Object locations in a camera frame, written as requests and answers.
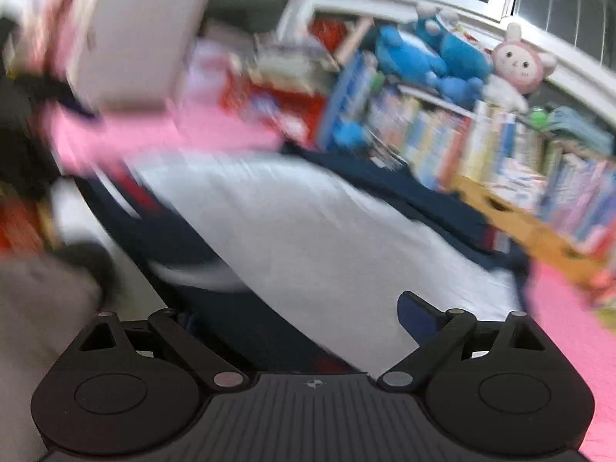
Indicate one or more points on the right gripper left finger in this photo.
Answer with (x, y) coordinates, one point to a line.
(213, 371)

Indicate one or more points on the blue plush toy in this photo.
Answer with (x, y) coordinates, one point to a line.
(435, 54)

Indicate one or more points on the pink patterned bed sheet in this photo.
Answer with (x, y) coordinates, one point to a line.
(83, 145)

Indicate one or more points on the green round toy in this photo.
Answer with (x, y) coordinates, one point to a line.
(538, 119)

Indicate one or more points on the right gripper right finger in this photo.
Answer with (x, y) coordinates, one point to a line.
(437, 334)

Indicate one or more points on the red plastic crate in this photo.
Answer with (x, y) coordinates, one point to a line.
(292, 107)

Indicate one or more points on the stack of papers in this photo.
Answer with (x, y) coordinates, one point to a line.
(303, 57)

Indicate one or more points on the folded teal towel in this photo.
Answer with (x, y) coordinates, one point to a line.
(568, 123)

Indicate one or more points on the wooden drawer shelf organizer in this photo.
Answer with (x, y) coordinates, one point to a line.
(540, 241)

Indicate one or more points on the navy white red jacket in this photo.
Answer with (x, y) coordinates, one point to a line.
(292, 260)

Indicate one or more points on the small blue plush ball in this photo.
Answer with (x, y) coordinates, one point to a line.
(350, 136)

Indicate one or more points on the pink bunny plush toy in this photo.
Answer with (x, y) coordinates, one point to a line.
(518, 70)

